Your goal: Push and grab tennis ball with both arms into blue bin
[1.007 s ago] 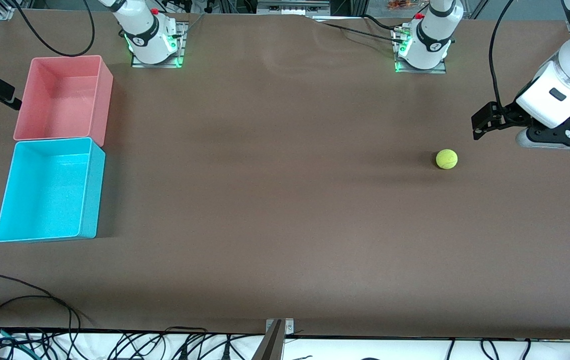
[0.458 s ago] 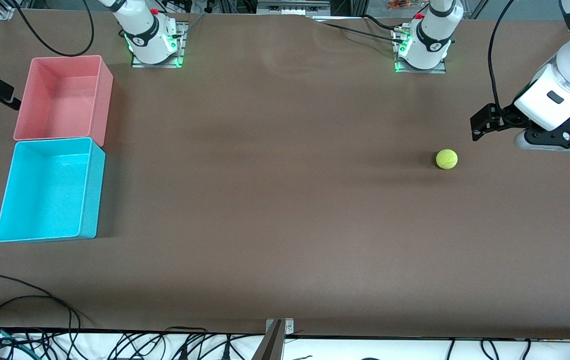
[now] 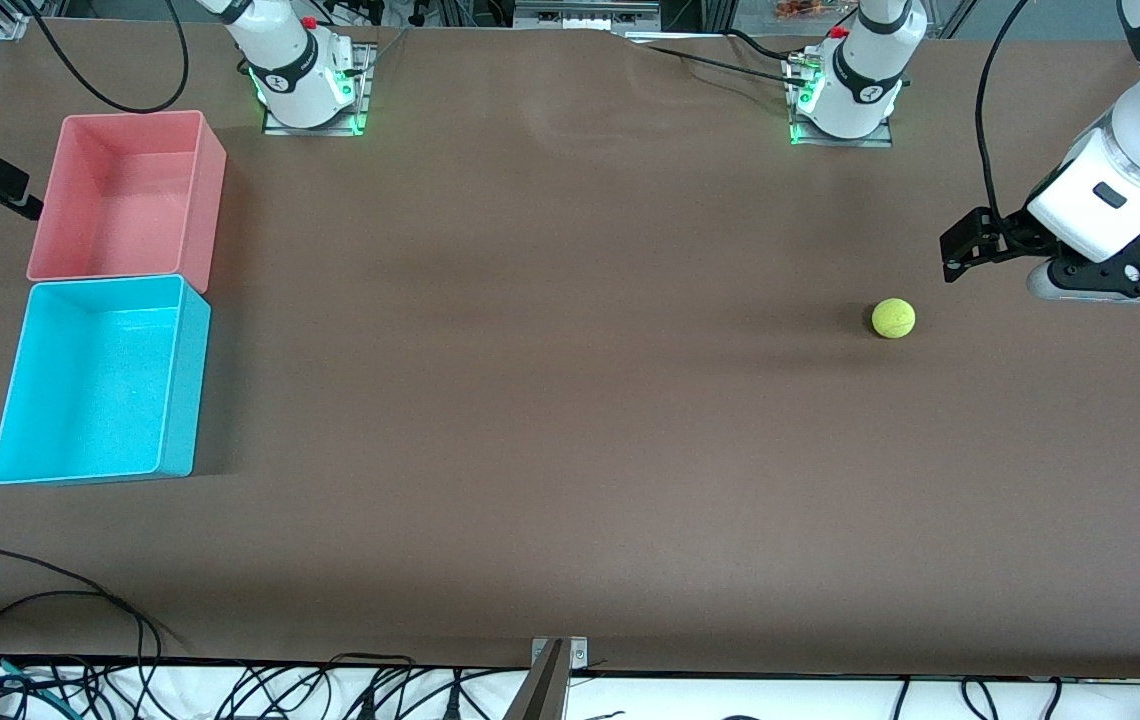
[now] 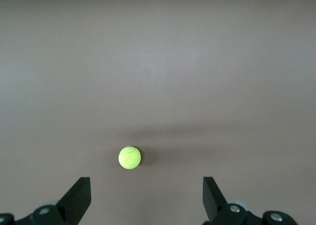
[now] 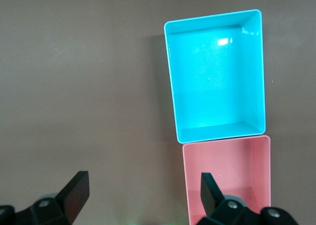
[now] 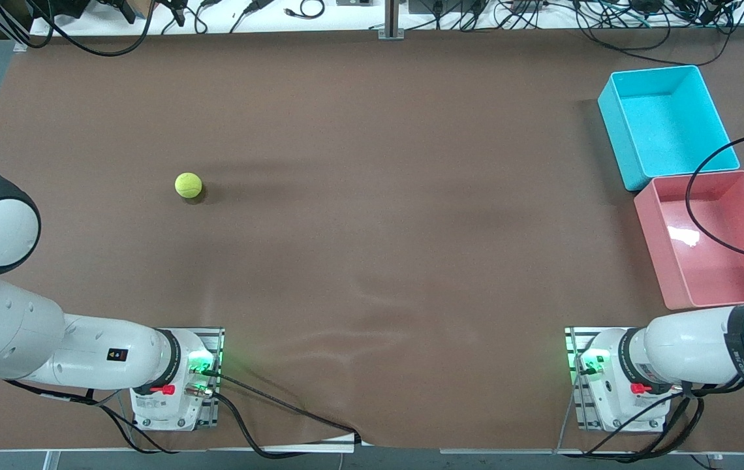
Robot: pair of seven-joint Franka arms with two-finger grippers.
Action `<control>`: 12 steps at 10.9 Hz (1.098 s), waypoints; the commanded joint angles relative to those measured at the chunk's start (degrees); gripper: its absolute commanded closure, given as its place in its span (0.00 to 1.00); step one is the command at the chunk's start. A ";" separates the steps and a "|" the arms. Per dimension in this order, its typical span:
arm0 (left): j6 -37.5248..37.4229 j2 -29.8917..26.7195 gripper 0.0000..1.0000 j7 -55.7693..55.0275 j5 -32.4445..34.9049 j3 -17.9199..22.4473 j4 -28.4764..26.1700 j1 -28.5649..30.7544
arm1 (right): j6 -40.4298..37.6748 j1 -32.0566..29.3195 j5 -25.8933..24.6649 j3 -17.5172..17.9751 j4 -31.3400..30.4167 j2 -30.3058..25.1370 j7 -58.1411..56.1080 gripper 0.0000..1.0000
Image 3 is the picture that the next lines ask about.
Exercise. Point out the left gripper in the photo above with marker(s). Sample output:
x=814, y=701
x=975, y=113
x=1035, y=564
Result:
x=1013, y=239

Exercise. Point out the yellow-green tennis ball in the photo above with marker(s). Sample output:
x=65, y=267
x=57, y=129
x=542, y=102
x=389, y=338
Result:
x=893, y=318

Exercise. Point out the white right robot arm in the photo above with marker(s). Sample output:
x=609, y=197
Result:
x=285, y=60

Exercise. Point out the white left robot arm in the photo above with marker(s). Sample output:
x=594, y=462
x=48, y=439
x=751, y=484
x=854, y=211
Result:
x=865, y=70

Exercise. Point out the pink plastic bin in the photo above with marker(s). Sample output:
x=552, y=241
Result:
x=110, y=200

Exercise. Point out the blue plastic bin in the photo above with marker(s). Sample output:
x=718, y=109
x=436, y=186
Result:
x=90, y=390

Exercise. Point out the orange background objects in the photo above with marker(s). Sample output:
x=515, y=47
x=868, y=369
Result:
x=805, y=8

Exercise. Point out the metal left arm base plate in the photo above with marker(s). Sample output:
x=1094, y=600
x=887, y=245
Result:
x=880, y=140

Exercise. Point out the grey aluminium frame beam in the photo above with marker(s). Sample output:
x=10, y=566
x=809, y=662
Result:
x=585, y=14

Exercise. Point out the small metal bracket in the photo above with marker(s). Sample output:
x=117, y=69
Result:
x=578, y=652

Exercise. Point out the dark metal camera post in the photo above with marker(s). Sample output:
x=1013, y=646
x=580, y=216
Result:
x=542, y=690

